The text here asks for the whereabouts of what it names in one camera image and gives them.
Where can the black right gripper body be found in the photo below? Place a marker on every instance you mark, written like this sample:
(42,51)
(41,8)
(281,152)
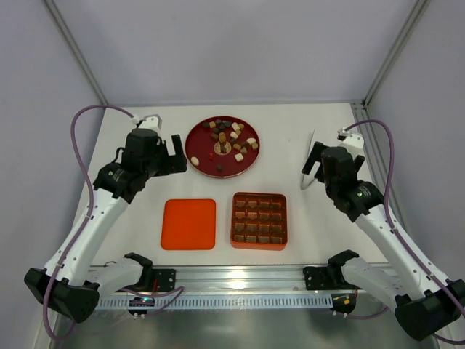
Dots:
(319,164)

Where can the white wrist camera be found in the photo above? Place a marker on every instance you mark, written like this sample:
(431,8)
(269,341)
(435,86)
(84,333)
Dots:
(152,122)
(351,139)

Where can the right aluminium frame post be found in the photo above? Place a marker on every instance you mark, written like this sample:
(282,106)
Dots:
(402,38)

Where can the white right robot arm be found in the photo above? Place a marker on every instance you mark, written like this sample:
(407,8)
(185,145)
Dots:
(423,298)

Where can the white round chocolate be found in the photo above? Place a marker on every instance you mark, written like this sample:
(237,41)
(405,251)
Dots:
(195,160)

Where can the brown chocolate on centre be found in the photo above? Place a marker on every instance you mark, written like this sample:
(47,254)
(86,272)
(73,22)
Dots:
(222,138)

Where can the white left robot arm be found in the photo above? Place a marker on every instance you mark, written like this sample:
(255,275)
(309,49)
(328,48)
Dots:
(65,284)

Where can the orange box lid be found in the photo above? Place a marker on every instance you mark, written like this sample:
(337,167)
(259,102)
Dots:
(189,224)

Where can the aluminium frame post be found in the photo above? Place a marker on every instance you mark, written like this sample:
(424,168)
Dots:
(75,50)
(402,38)

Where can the orange chocolate box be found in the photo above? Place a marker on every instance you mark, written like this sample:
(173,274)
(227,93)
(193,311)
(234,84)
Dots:
(259,221)

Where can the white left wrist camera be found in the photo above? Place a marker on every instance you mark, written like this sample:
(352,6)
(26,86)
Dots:
(152,122)

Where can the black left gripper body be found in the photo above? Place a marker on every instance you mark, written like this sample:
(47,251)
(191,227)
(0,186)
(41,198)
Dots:
(168,156)

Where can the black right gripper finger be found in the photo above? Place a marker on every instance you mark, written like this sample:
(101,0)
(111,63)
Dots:
(358,163)
(313,157)

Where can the aluminium mounting rail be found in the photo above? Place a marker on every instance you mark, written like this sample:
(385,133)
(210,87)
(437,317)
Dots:
(240,278)

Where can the perforated cable duct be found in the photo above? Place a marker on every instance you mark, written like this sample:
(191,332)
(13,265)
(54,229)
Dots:
(192,301)

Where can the left aluminium frame post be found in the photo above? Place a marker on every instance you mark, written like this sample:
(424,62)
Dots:
(75,50)

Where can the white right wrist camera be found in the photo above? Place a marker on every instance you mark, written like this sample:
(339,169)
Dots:
(351,139)

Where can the round dark red tray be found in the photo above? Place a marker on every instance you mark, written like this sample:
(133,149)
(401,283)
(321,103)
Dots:
(203,139)

